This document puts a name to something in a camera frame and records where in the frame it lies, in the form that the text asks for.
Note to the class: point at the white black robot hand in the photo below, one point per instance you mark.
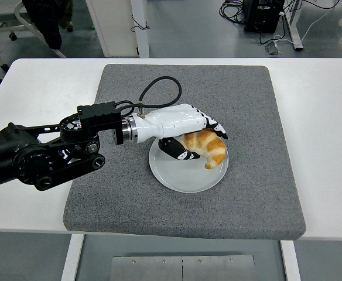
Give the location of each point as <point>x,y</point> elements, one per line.
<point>174,123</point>

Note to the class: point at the golden croissant bread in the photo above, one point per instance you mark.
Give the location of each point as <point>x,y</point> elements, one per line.
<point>215,149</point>

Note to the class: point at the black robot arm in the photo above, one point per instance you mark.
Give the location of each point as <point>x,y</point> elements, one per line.
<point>27,152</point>

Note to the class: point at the pale grey round plate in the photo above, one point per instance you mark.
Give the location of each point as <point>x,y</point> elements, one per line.
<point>182,178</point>

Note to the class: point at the grey felt mat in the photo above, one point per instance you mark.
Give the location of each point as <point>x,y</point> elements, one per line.
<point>247,102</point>

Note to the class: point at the white desk side panel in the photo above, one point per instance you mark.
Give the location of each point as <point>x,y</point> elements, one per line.
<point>115,26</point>

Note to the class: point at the clear floor socket box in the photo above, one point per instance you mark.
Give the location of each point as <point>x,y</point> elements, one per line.
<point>273,49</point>

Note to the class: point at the black equipment box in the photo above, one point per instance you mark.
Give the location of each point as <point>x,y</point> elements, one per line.
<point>261,17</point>

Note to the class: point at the white desk leg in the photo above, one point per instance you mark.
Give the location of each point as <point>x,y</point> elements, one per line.
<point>294,26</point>

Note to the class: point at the person's leg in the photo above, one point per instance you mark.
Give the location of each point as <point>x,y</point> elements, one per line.
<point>49,26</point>

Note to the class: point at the white table leg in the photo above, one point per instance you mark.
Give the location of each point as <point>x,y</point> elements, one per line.
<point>71,257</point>
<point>290,260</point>

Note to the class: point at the white wheeled chair frame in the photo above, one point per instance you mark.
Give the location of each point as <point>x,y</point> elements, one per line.
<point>4,27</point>

